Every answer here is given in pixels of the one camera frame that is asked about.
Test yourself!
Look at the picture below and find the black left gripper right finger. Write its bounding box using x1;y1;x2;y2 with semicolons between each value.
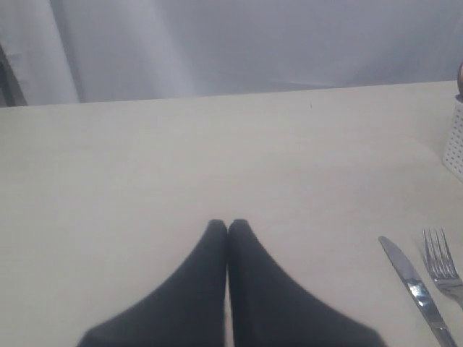
228;219;383;346

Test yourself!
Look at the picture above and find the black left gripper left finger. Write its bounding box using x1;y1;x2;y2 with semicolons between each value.
79;220;227;346

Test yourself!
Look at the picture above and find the silver table knife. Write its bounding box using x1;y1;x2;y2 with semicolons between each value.
378;236;457;347

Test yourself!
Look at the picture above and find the silver fork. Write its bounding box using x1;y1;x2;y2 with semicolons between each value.
422;228;463;308

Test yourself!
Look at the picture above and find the white perforated plastic basket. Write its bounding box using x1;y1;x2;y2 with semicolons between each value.
442;95;463;181

